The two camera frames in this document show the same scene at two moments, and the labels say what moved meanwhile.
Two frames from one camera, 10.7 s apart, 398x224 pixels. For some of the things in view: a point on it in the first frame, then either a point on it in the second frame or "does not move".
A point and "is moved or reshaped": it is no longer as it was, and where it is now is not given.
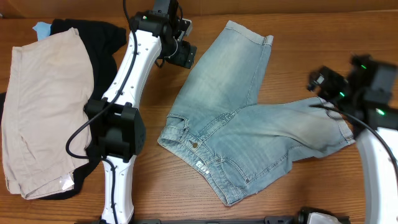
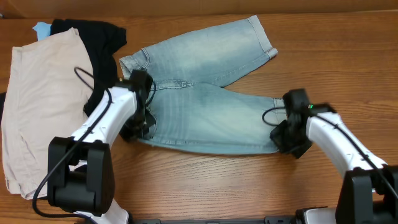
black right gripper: (325, 82) → (286, 140)
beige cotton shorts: (48, 84) does not move
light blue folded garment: (43, 30) does not move
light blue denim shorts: (236, 145) is moved or reshaped
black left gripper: (185, 55) → (137, 130)
